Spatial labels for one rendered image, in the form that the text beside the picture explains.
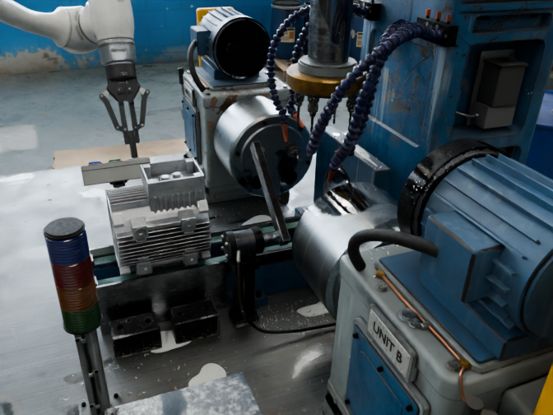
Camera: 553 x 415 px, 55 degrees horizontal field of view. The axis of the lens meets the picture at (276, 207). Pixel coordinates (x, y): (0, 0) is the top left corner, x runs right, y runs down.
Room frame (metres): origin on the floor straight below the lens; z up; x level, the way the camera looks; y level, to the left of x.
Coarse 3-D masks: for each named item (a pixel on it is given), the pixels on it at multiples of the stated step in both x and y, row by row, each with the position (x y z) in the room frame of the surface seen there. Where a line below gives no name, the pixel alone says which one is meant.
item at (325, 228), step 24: (336, 192) 0.93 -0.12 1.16; (360, 192) 0.92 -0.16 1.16; (384, 192) 0.96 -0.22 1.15; (312, 216) 0.90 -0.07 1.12; (336, 216) 0.87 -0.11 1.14; (360, 216) 0.84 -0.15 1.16; (384, 216) 0.83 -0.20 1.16; (312, 240) 0.86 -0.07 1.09; (336, 240) 0.81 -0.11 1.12; (312, 264) 0.83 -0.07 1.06; (336, 264) 0.77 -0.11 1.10; (312, 288) 0.84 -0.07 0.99; (336, 288) 0.76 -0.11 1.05; (336, 312) 0.77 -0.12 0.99
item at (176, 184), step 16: (176, 160) 1.10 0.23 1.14; (192, 160) 1.10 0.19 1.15; (144, 176) 1.01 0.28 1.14; (160, 176) 1.05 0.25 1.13; (176, 176) 1.04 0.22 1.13; (192, 176) 1.01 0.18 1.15; (160, 192) 0.99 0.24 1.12; (176, 192) 1.00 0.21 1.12; (192, 192) 1.01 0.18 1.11; (160, 208) 0.98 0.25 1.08
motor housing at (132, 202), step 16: (112, 192) 1.00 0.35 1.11; (128, 192) 1.01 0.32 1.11; (144, 192) 1.01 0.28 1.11; (112, 208) 0.96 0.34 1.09; (128, 208) 0.97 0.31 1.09; (144, 208) 0.98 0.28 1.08; (176, 208) 1.00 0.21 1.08; (192, 208) 1.00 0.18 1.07; (112, 224) 1.06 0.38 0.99; (128, 224) 0.95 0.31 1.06; (160, 224) 0.95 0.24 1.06; (176, 224) 0.96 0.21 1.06; (208, 224) 0.99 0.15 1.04; (128, 240) 0.92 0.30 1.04; (160, 240) 0.95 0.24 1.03; (176, 240) 0.95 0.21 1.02; (192, 240) 0.96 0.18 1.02; (208, 240) 0.98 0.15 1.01; (128, 256) 0.91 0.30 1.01; (144, 256) 0.93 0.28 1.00; (160, 256) 0.94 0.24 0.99; (176, 256) 0.96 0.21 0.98
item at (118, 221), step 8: (200, 200) 1.01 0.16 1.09; (200, 208) 0.99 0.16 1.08; (208, 208) 1.00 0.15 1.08; (112, 216) 0.93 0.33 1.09; (120, 216) 0.94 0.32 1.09; (120, 224) 0.93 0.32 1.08; (200, 256) 1.00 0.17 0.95; (208, 256) 0.99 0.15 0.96; (120, 272) 0.92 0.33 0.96; (128, 272) 0.93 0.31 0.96
